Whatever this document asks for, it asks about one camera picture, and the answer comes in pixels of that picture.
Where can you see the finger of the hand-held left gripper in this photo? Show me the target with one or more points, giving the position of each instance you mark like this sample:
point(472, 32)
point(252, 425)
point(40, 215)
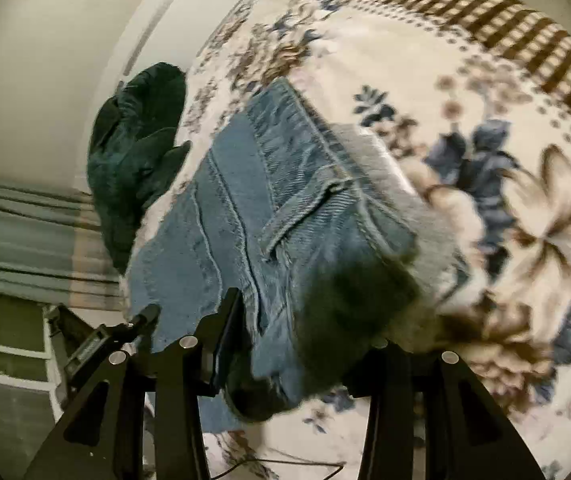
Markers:
point(145, 317)

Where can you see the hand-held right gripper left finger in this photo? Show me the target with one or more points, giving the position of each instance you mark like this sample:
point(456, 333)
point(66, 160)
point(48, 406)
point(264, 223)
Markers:
point(225, 340)

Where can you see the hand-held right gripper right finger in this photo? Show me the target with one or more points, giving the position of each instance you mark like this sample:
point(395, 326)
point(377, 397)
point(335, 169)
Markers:
point(390, 385)

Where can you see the blue denim pants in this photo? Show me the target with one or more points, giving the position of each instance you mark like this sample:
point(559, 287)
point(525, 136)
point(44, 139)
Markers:
point(265, 200)

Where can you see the window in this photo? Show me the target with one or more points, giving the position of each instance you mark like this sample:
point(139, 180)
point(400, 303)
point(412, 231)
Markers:
point(5, 320)

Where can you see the green striped curtain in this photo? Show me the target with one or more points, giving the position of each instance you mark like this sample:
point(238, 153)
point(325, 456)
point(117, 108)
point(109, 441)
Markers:
point(15, 230)

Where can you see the dark green blanket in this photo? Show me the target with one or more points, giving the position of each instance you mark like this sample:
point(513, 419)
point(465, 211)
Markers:
point(135, 160)

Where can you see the bed with floral bedspread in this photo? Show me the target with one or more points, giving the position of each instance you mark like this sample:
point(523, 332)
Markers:
point(515, 160)

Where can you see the white headboard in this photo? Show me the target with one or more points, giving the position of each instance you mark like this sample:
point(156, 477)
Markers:
point(165, 10)

